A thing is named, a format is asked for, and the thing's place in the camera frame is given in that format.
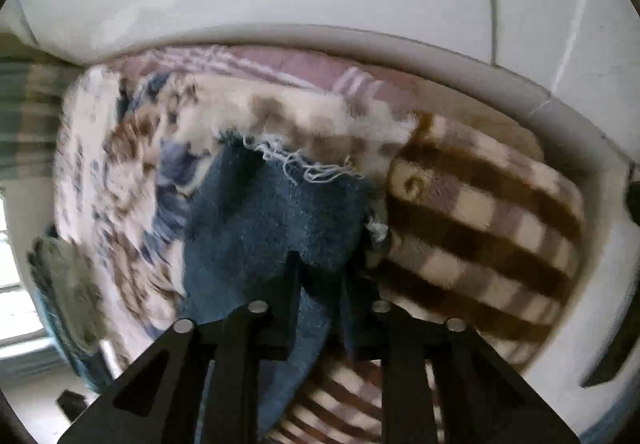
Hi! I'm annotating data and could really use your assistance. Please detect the pink checked bed sheet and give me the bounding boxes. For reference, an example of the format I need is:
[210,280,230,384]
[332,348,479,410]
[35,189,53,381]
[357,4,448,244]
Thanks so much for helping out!
[107,45,546,165]

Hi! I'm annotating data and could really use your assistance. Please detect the floral printed blanket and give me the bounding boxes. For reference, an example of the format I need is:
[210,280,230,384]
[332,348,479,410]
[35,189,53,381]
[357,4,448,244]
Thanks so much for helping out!
[52,64,418,365]

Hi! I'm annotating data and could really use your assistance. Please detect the blue denim pants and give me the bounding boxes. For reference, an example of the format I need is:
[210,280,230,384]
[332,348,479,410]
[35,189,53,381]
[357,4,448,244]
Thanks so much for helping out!
[180,130,388,437]

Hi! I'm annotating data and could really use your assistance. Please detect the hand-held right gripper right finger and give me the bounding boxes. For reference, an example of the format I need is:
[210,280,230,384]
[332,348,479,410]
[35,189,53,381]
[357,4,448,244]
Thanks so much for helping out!
[345,246,583,444]

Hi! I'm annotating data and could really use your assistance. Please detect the grey fluffy cloth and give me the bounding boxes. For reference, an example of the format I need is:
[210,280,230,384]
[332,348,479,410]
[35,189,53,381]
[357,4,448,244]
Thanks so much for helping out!
[27,236,113,392]

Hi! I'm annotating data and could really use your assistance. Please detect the brown striped fleece blanket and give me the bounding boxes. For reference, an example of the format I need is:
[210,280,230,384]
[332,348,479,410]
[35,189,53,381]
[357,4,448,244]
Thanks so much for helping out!
[267,113,587,444]

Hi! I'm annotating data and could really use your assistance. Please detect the green striped curtain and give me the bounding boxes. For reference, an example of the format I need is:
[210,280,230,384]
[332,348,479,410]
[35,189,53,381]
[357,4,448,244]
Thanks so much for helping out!
[0,31,81,180]

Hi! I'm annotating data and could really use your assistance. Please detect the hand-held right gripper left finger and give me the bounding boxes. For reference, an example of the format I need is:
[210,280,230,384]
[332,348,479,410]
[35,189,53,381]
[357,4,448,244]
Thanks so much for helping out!
[56,251,302,444]

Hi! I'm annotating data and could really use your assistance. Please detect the window frame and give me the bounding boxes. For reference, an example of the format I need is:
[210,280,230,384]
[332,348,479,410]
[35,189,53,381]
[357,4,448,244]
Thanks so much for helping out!
[0,191,56,375]

